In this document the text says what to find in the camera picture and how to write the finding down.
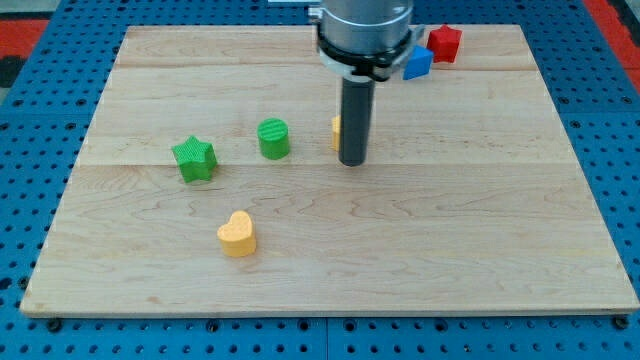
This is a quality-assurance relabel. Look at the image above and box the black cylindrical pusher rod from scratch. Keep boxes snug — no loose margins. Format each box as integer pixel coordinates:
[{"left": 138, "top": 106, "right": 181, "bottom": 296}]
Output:
[{"left": 339, "top": 78, "right": 375, "bottom": 167}]

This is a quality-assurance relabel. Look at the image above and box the light wooden board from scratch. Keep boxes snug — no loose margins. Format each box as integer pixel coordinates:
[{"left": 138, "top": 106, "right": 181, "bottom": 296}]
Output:
[{"left": 21, "top": 25, "right": 639, "bottom": 318}]

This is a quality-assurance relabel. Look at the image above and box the red star block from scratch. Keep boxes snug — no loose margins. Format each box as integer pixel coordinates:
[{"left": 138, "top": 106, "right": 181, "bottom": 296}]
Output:
[{"left": 427, "top": 24, "right": 463, "bottom": 63}]

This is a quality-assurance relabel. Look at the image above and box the green star block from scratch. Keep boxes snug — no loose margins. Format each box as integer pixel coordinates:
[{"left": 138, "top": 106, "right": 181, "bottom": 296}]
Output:
[{"left": 171, "top": 135, "right": 217, "bottom": 183}]

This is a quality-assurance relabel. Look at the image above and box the yellow block behind rod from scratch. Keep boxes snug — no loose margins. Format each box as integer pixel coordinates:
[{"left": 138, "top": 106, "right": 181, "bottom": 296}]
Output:
[{"left": 331, "top": 116, "right": 341, "bottom": 151}]

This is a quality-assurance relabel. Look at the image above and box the green cylinder block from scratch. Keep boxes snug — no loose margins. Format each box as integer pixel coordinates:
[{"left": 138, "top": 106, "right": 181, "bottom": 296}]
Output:
[{"left": 257, "top": 118, "right": 290, "bottom": 160}]

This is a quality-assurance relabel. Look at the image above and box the yellow heart block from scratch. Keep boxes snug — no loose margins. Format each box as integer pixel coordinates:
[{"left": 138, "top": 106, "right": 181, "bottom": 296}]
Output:
[{"left": 217, "top": 210, "right": 257, "bottom": 257}]

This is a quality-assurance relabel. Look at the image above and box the blue cube block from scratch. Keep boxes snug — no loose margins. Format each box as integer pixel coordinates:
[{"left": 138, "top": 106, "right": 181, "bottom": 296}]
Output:
[{"left": 402, "top": 45, "right": 434, "bottom": 80}]

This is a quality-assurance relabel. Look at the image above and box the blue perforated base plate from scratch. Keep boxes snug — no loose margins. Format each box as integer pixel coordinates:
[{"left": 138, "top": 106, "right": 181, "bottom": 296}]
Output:
[{"left": 1, "top": 1, "right": 639, "bottom": 359}]

